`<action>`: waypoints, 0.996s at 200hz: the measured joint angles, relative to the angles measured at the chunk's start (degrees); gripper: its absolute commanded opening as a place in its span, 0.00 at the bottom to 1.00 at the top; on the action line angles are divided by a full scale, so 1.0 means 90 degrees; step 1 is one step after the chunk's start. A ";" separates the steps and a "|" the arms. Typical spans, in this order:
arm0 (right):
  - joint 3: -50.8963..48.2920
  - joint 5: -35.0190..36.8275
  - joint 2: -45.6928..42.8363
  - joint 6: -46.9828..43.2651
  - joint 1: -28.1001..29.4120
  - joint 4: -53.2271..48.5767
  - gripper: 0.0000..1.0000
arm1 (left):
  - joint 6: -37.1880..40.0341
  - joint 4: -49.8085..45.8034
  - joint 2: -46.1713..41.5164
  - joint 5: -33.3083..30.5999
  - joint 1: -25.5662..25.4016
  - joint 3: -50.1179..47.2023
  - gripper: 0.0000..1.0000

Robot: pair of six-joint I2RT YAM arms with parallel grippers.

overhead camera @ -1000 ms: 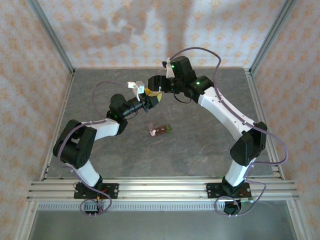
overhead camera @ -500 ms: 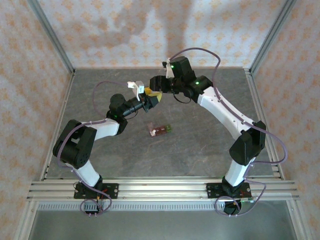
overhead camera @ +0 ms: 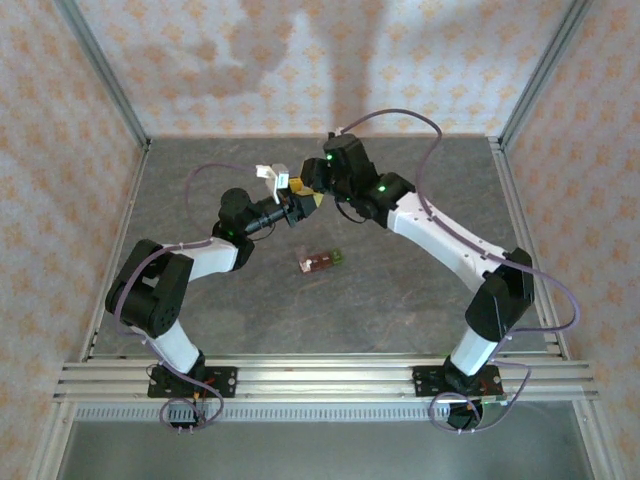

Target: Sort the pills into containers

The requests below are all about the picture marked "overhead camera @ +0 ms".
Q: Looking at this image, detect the grey metal panel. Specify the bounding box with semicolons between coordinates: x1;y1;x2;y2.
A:
54;419;596;480

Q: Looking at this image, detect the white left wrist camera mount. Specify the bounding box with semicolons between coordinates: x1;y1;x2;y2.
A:
254;163;292;204

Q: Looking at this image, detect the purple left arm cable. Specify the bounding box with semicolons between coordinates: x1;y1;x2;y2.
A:
112;163;259;435

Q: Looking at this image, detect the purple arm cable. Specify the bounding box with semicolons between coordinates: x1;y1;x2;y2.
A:
112;163;259;435
339;108;584;435

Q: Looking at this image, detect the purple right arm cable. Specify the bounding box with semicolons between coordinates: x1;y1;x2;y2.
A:
339;108;584;435

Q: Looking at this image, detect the aluminium side rail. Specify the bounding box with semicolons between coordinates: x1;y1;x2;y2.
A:
488;135;571;362
79;142;152;362

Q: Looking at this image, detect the aluminium base rail beam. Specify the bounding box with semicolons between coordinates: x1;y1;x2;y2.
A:
52;357;601;404

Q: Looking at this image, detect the aluminium frame post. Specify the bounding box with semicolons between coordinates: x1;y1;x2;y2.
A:
498;0;597;151
53;0;152;151

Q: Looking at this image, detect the slotted grey cable duct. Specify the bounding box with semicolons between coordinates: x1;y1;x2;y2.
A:
74;403;576;425

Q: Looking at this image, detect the aluminium frame leg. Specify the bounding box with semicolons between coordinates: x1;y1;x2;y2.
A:
572;399;619;480
27;399;76;480

